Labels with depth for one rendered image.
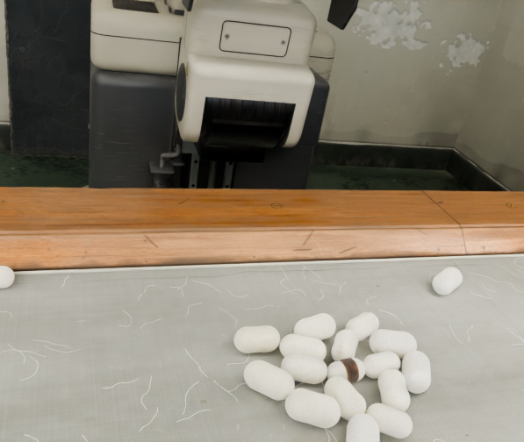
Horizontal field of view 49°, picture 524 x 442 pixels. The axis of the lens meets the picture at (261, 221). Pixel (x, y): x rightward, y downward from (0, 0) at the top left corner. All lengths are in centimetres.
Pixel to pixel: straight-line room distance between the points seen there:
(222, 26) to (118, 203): 50
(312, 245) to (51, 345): 27
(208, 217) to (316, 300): 14
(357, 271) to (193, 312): 18
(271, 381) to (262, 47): 72
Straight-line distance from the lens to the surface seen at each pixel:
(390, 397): 43
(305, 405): 40
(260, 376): 42
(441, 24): 284
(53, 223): 55
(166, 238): 54
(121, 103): 130
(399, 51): 277
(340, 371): 44
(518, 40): 286
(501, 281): 66
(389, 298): 56
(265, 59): 105
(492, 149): 288
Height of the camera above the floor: 104
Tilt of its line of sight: 28 degrees down
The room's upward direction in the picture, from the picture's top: 10 degrees clockwise
